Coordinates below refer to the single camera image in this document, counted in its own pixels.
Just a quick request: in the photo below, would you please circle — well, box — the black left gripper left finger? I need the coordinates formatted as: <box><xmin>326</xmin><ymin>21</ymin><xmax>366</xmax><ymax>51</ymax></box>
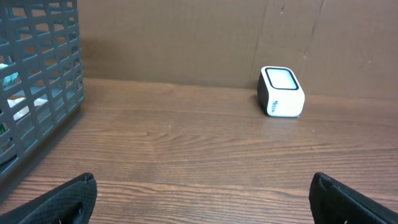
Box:
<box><xmin>1</xmin><ymin>172</ymin><xmax>98</xmax><ymax>224</ymax></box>

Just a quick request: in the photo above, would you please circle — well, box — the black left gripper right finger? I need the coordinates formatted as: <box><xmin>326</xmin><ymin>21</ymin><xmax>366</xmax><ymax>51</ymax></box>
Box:
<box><xmin>308</xmin><ymin>172</ymin><xmax>397</xmax><ymax>224</ymax></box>

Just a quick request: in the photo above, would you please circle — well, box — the white barcode scanner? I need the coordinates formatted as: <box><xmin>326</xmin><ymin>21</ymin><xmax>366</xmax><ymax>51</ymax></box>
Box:
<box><xmin>257</xmin><ymin>66</ymin><xmax>305</xmax><ymax>118</ymax></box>

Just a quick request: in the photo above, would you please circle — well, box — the grey plastic mesh basket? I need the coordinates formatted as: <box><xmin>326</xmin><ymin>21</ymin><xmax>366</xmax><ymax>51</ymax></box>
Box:
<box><xmin>1</xmin><ymin>0</ymin><xmax>84</xmax><ymax>199</ymax></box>

